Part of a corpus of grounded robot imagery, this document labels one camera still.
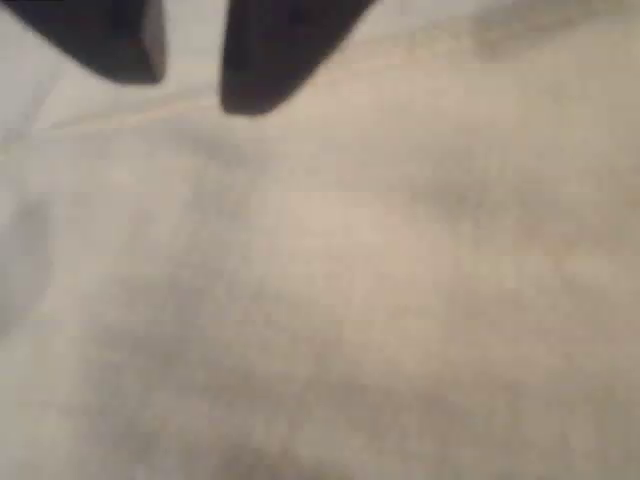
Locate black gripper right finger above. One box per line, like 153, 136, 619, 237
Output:
217, 0, 377, 116

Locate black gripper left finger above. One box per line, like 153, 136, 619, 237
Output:
0, 0, 167, 85

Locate white cloth with striped border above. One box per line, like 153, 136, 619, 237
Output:
0, 0, 640, 480

